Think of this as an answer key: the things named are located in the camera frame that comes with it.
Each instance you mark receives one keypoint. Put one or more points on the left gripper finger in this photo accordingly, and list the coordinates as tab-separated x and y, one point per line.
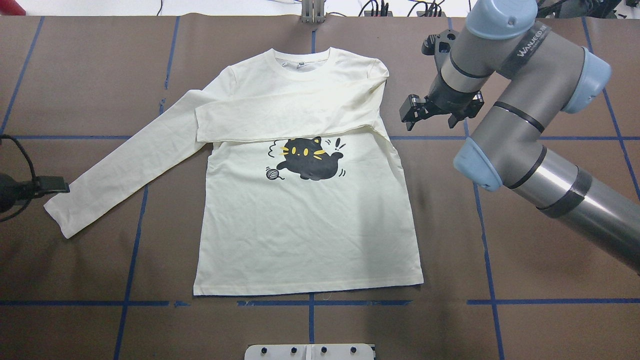
45	185

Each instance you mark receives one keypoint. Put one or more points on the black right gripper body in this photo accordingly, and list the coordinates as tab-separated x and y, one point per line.
446	99

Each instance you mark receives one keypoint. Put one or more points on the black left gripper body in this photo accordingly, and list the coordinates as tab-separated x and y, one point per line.
11	191

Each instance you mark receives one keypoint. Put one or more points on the cream long-sleeve cat shirt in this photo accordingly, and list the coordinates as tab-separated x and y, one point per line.
304	190

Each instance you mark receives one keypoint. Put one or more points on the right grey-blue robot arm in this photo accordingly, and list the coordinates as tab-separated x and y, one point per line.
547	74

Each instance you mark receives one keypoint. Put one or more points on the red cylinder bottle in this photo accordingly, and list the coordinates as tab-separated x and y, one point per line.
11	8

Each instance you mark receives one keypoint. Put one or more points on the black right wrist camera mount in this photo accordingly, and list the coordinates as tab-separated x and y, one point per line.
439	46

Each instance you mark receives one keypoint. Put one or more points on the aluminium frame post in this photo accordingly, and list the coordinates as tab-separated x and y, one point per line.
313	11

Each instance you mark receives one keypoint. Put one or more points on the white camera mast with base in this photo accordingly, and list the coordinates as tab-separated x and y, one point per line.
322	351

